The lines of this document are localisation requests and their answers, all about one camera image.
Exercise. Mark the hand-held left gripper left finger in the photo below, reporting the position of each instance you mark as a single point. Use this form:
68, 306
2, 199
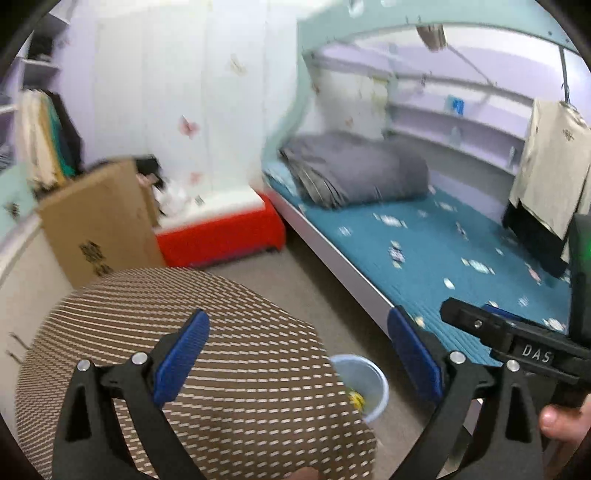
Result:
180, 355

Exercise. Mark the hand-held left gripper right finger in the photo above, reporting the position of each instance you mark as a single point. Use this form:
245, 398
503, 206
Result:
413, 355

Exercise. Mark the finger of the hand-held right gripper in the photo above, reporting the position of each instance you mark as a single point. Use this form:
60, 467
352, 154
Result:
505, 314
466, 317

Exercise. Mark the light blue plastic bin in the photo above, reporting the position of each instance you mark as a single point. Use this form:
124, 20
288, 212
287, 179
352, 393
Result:
369, 378

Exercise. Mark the yellow packet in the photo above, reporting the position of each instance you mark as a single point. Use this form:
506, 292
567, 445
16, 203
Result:
355, 400

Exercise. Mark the person's right hand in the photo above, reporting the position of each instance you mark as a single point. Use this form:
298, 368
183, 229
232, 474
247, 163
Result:
563, 424

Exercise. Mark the person's left hand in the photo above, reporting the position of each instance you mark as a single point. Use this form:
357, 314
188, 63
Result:
305, 474

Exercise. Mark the polka dot round table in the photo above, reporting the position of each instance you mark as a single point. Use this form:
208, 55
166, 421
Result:
254, 346

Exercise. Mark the bed with teal sheet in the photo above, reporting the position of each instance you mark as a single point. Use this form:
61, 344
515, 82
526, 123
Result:
415, 258

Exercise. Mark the dark hanging garment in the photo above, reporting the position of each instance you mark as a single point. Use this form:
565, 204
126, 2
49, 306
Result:
535, 240

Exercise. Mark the red bench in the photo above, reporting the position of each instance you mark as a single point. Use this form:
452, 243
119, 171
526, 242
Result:
221, 235

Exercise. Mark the large cardboard box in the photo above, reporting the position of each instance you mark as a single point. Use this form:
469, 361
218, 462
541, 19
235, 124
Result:
101, 221

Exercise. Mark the white plastic bag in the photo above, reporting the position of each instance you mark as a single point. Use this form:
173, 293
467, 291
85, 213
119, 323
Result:
173, 198

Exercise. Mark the white board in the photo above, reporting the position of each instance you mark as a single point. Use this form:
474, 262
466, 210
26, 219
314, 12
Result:
221, 203

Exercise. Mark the cream hanging shirt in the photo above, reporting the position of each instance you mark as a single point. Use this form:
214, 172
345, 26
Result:
549, 161

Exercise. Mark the white cabinet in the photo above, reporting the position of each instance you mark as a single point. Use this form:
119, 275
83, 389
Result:
27, 286

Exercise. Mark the grey quilt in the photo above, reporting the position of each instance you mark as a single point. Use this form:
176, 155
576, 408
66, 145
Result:
360, 166

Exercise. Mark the black bag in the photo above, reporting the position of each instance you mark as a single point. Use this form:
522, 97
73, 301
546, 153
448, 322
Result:
147, 164

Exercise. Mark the blue checked pillow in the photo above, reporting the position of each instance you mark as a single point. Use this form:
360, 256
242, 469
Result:
277, 177

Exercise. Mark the blue box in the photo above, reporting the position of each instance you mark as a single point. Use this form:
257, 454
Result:
455, 105

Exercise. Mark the pinecone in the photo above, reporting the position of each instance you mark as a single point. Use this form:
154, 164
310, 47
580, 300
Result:
12, 210

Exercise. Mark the teal drawer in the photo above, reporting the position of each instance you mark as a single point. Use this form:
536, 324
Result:
23, 194

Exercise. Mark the pink butterfly sticker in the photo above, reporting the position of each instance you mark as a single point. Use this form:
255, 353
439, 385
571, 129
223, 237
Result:
188, 127

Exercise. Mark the green hanging garment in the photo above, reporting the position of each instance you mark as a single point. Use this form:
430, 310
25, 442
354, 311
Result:
60, 152

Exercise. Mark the black hanging coat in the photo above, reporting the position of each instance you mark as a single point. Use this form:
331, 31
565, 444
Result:
71, 134

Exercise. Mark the cream hanging jacket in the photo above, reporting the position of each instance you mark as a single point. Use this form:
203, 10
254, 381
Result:
34, 138

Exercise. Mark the brown hanging cap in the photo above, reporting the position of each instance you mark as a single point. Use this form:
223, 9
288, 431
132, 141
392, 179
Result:
431, 37

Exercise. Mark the white wardrobe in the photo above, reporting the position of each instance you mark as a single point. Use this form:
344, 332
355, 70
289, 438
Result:
138, 69

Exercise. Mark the white butterfly sticker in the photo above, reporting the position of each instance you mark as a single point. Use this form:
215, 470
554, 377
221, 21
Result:
238, 64

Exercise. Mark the white purple shelf unit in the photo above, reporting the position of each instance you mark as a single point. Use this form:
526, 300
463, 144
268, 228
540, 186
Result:
41, 69

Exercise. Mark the dark folded clothes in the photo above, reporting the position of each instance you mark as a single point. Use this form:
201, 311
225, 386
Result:
40, 46

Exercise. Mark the purple wall shelf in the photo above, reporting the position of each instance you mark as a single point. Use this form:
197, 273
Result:
461, 124

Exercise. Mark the teal bunk bed frame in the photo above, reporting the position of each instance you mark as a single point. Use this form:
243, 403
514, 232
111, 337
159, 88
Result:
485, 14

